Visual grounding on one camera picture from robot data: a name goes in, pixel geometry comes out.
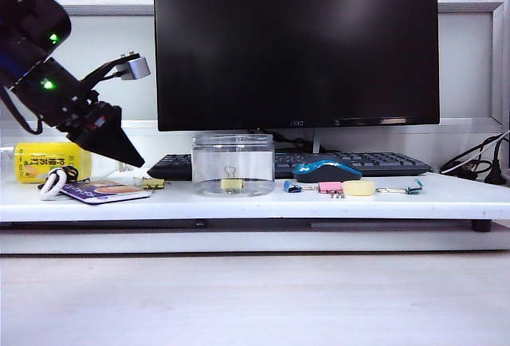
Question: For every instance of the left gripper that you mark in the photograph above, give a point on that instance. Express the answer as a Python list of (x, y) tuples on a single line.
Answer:
[(85, 120)]

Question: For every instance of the yellow binder clip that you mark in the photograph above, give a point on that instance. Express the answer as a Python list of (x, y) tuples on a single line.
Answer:
[(230, 185), (153, 183)]

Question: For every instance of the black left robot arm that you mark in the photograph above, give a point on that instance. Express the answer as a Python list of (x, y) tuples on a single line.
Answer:
[(36, 55)]

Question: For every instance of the blue and orange card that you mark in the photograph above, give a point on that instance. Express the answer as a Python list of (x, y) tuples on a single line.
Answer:
[(107, 195)]

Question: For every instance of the plastic bottle with yellow label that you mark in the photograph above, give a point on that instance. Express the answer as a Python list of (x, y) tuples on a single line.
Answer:
[(40, 158)]

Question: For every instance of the black AOC computer monitor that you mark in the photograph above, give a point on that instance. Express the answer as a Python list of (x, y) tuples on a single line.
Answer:
[(295, 51)]

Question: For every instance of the clear plastic jar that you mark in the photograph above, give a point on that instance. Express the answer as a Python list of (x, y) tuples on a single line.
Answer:
[(233, 154)]

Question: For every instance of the white desk riser board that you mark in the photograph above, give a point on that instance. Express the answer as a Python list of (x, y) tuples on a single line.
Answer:
[(255, 207)]

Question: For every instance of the silver monitor stand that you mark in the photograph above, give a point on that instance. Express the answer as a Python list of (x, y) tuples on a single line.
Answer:
[(317, 142)]

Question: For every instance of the blue binder clip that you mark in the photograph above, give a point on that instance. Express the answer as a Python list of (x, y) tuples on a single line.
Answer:
[(293, 187)]

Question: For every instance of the blue and black mouse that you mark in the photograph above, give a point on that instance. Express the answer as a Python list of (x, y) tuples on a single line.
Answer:
[(326, 172)]

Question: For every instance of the black computer keyboard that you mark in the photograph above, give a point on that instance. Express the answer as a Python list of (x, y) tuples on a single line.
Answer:
[(382, 162)]

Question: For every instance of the pink binder clip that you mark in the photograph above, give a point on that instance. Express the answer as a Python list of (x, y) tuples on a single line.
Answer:
[(330, 188)]

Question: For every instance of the yellow eraser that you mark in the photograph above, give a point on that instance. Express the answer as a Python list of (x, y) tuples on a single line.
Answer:
[(358, 189)]

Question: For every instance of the teal binder clip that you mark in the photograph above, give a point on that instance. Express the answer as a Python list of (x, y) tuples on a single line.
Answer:
[(415, 189)]

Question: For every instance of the black power plug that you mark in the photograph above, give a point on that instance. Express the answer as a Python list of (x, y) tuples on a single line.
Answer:
[(496, 174)]

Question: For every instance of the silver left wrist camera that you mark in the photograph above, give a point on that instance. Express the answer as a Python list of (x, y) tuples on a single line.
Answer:
[(135, 69)]

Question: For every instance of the aluminium partition frame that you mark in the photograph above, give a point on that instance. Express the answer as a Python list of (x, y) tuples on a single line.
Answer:
[(99, 9)]

